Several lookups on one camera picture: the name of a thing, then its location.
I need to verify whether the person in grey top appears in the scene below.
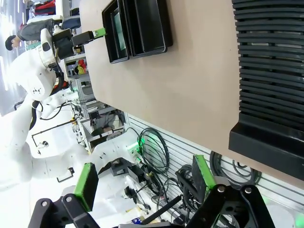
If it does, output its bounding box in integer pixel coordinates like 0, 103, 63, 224
5, 18, 64, 51

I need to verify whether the grey slotted aluminium panel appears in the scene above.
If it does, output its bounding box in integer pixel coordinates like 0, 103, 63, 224
123, 113, 304, 216

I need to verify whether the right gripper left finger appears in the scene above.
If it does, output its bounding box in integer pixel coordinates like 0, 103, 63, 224
28, 162, 105, 228

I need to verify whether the tangled black cable bundle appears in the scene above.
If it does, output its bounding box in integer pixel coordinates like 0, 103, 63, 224
175, 163, 207, 209

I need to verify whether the black ESD tray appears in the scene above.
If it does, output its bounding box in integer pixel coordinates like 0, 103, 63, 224
118, 0, 173, 57
101, 0, 131, 64

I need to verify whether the green perforated circuit board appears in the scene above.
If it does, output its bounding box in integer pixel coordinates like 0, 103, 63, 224
111, 7, 128, 52

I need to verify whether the black slotted board rack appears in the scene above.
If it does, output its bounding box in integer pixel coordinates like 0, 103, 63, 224
228, 0, 304, 181

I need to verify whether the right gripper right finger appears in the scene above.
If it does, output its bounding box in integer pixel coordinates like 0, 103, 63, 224
187, 154, 277, 228

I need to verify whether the aluminium frame shelf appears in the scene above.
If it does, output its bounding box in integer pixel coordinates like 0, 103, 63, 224
63, 53, 126, 152

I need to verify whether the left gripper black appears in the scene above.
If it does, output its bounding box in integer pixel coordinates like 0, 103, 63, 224
52, 28, 107, 60

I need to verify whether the black box device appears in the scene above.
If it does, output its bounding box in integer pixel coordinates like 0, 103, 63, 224
110, 158, 152, 183

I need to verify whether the coiled black cable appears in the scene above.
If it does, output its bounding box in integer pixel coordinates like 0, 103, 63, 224
210, 151, 262, 184
137, 127, 170, 173

